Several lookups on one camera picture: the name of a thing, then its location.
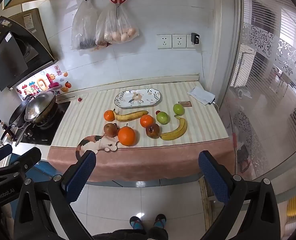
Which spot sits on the green lime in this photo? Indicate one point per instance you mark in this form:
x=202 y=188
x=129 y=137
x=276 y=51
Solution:
x=178 y=109

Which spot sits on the small orange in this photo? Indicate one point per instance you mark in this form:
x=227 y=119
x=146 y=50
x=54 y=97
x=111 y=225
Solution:
x=147 y=121
x=109 y=115

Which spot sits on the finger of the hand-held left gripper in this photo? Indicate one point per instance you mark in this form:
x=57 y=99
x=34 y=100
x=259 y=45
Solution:
x=0 y=153
x=25 y=161

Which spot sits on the black frying pan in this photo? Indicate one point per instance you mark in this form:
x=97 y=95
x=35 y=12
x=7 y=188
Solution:
x=16 y=117

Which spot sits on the person's left foot in slipper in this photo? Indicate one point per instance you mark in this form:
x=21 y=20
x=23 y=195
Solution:
x=137 y=223

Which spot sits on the patterned glass sliding door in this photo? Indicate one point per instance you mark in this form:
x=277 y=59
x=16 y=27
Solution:
x=262 y=80

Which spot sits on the striped cat print mat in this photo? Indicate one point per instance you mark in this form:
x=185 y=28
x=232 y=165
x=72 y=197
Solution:
x=93 y=110

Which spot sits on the plastic bag with dark contents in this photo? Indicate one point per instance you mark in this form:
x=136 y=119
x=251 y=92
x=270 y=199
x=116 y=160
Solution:
x=84 y=30

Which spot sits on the person's right foot in slipper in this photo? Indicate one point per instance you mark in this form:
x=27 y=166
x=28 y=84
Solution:
x=160 y=221

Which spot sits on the black plug-in charger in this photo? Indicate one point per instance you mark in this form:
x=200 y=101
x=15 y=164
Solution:
x=195 y=38

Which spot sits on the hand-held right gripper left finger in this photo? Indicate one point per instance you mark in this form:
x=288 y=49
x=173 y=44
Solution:
x=81 y=176

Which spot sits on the person's dark clothing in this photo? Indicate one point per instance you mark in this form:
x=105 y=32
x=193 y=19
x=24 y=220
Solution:
x=130 y=234

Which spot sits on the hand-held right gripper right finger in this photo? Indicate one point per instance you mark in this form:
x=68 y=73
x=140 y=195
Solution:
x=212 y=177

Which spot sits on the group of colourful wall stickers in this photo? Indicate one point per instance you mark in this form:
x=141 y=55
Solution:
x=40 y=83

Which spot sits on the black range hood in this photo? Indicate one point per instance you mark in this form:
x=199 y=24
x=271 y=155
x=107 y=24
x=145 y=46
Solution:
x=13 y=55

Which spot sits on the black cooktop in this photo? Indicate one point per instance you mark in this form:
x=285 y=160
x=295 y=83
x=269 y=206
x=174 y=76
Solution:
x=54 y=121

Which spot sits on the small brown box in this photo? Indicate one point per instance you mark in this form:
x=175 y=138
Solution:
x=184 y=104

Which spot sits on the dark red pomegranate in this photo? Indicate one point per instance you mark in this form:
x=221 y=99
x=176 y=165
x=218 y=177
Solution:
x=153 y=131

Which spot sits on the yellow banana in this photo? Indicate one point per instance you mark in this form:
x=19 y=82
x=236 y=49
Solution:
x=130 y=116
x=180 y=130

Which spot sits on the plastic bag with eggs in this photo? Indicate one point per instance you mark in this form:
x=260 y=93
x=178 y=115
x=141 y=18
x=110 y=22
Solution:
x=118 y=32

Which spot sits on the white wall socket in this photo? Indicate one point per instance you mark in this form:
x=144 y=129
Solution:
x=179 y=41
x=164 y=42

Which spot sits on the person's foot in slipper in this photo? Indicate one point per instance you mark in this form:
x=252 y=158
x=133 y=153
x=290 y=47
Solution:
x=137 y=223
x=160 y=221

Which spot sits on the white folded cloth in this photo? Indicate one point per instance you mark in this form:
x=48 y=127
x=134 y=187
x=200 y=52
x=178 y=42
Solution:
x=201 y=95

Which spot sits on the yellow plastic crate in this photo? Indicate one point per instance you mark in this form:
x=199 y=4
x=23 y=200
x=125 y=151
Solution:
x=295 y=207

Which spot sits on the reddish brown apple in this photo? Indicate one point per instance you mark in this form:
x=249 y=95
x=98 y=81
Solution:
x=110 y=130

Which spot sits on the steel wok with lid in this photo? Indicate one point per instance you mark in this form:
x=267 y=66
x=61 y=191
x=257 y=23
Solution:
x=41 y=105

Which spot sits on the large orange with stem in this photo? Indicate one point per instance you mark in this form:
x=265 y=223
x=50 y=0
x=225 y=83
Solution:
x=127 y=136

